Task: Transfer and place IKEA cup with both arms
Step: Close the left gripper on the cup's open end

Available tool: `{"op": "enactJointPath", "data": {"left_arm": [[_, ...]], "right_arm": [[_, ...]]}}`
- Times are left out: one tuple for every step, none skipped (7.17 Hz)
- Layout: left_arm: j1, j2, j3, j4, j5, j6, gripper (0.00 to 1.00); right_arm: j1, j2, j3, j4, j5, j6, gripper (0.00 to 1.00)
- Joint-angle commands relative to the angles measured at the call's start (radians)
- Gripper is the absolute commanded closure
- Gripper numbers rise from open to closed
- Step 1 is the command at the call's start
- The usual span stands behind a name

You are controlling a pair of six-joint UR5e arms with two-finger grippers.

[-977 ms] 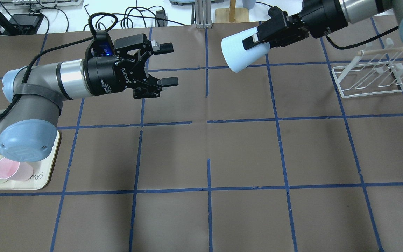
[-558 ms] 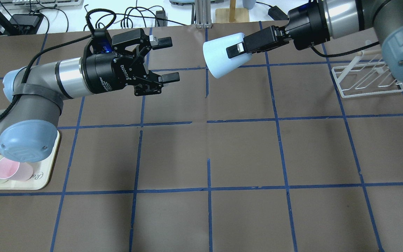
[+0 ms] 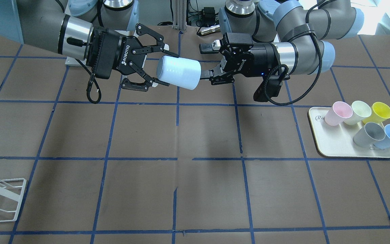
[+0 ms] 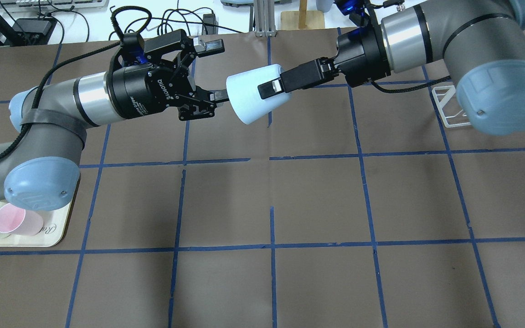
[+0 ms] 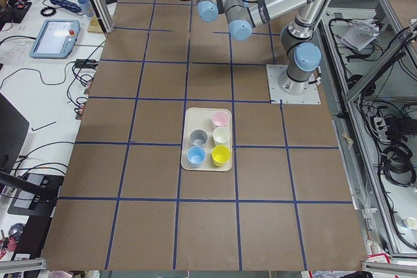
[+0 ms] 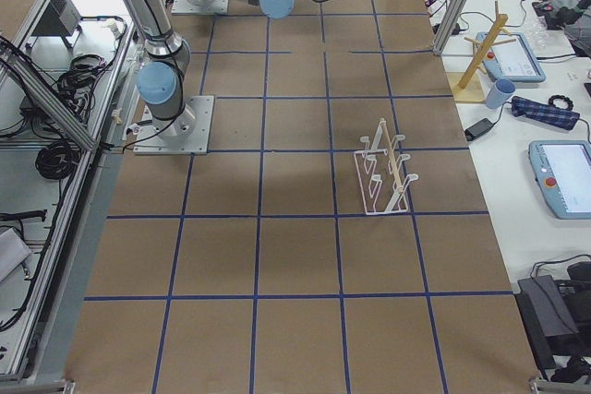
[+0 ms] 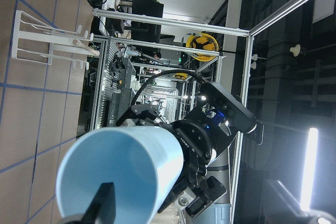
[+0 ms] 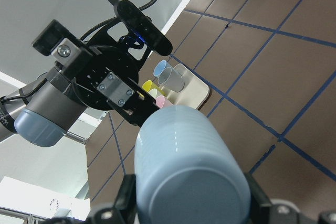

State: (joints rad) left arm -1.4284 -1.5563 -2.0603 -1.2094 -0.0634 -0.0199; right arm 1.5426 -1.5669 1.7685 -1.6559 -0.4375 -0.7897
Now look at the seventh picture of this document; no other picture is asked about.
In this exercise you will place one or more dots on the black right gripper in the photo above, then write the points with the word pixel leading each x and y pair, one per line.
pixel 192 190

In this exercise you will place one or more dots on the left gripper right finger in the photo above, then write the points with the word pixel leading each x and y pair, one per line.
pixel 282 207

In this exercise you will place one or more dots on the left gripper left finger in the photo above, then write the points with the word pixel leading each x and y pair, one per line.
pixel 102 208

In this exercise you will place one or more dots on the light blue plastic cup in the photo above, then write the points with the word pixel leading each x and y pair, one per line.
pixel 143 163

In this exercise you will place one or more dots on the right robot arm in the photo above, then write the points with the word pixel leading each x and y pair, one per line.
pixel 221 135

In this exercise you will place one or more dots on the yellow hard hat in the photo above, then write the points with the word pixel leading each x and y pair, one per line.
pixel 202 41

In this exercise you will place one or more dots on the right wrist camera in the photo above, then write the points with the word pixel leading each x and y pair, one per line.
pixel 238 116

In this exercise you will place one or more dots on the white wire cup rack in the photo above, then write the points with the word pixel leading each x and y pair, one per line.
pixel 27 27

